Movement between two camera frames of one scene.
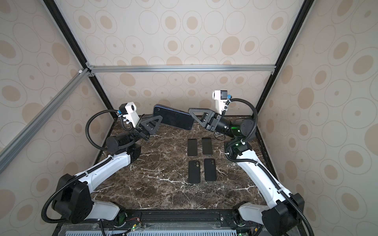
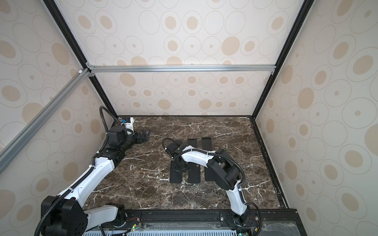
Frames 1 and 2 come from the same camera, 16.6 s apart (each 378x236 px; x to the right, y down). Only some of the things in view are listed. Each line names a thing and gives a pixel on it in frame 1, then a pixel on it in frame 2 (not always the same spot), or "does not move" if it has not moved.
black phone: [174, 117] to [181, 147]
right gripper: [211, 121] to [186, 167]
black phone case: [194, 171] does not move
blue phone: [207, 146] does not move
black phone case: [209, 169] does not move
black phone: [192, 147] does not move
